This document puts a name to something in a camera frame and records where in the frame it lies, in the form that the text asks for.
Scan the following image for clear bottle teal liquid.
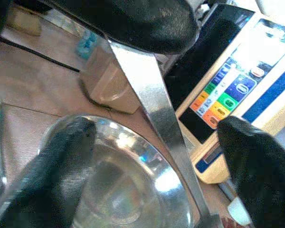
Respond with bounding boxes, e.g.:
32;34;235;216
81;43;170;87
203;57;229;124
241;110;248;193
76;30;98;57

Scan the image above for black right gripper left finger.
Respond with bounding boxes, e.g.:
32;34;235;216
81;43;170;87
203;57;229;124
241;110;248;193
0;115;97;228

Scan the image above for shiny steel bowl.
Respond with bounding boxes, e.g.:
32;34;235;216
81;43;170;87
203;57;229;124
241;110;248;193
37;114;199;228

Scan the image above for cream water ionizer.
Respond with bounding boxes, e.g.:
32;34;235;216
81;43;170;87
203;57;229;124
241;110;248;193
163;2;285;185

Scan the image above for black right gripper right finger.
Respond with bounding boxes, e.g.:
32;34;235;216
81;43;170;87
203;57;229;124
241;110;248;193
218;115;285;228

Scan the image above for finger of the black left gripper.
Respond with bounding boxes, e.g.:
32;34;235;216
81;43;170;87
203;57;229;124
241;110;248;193
16;0;198;56

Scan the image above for glass jar brown contents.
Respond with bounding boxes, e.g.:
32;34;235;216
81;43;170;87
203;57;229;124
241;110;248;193
79;30;143;115

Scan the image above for black kettle power cable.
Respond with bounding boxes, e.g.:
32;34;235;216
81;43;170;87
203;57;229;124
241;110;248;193
0;35;81;73

